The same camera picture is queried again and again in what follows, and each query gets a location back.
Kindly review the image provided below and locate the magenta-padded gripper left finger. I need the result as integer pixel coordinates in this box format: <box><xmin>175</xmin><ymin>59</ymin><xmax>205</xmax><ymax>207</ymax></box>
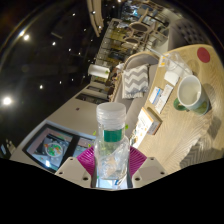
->
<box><xmin>54</xmin><ymin>146</ymin><xmax>98</xmax><ymax>188</ymax></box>

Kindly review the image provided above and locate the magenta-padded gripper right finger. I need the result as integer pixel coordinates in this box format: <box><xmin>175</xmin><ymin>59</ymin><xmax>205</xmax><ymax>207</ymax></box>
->
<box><xmin>127</xmin><ymin>145</ymin><xmax>168</xmax><ymax>189</ymax></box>

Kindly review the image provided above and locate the clear plastic bottle green label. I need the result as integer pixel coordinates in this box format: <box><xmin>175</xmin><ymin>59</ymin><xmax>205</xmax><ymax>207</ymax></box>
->
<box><xmin>94</xmin><ymin>101</ymin><xmax>131</xmax><ymax>182</ymax></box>

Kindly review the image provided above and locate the white cardboard box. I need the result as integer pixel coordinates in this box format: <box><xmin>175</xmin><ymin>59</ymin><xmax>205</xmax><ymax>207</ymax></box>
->
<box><xmin>135</xmin><ymin>107</ymin><xmax>163</xmax><ymax>140</ymax></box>

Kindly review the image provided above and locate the white printed leaflet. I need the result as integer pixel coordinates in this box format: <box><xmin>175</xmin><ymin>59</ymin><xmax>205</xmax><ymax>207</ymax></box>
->
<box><xmin>154</xmin><ymin>83</ymin><xmax>175</xmax><ymax>114</ymax></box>

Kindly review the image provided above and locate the small blue white box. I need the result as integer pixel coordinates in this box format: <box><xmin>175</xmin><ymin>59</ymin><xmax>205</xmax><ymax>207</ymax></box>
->
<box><xmin>148</xmin><ymin>86</ymin><xmax>164</xmax><ymax>106</ymax></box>

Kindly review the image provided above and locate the white mug green cactus print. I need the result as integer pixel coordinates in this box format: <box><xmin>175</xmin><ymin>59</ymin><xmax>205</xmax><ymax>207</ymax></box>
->
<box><xmin>173</xmin><ymin>74</ymin><xmax>211</xmax><ymax>117</ymax></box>

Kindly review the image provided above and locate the grey white chevron pillow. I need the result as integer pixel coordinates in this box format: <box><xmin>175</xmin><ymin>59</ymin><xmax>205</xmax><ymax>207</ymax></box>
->
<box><xmin>121</xmin><ymin>63</ymin><xmax>150</xmax><ymax>100</ymax></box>

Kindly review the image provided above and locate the group of ceiling spotlights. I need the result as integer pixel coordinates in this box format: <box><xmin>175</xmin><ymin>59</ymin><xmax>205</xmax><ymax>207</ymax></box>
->
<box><xmin>1</xmin><ymin>0</ymin><xmax>124</xmax><ymax>108</ymax></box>

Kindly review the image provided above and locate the person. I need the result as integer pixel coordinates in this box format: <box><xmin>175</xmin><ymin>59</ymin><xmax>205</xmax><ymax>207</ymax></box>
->
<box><xmin>107</xmin><ymin>68</ymin><xmax>124</xmax><ymax>88</ymax></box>

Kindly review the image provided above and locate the white round column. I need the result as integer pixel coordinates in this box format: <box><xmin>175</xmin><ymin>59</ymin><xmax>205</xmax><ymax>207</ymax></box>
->
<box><xmin>88</xmin><ymin>63</ymin><xmax>110</xmax><ymax>80</ymax></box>

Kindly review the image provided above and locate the yellow square card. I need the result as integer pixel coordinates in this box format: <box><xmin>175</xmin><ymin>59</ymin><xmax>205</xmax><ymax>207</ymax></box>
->
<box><xmin>158</xmin><ymin>54</ymin><xmax>168</xmax><ymax>68</ymax></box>

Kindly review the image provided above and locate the grey curved sofa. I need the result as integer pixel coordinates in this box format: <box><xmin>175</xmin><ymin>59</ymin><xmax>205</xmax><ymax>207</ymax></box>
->
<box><xmin>109</xmin><ymin>51</ymin><xmax>161</xmax><ymax>141</ymax></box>

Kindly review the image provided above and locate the flat round red coaster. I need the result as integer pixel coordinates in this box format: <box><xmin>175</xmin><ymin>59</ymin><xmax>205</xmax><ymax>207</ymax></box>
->
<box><xmin>196</xmin><ymin>46</ymin><xmax>212</xmax><ymax>64</ymax></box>

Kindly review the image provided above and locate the group of dining chairs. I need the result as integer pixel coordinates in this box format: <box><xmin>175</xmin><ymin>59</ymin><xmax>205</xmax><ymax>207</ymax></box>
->
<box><xmin>113</xmin><ymin>0</ymin><xmax>174</xmax><ymax>48</ymax></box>

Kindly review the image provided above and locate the grey tufted armchair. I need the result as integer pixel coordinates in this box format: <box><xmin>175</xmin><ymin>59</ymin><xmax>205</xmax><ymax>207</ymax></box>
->
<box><xmin>173</xmin><ymin>18</ymin><xmax>214</xmax><ymax>48</ymax></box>

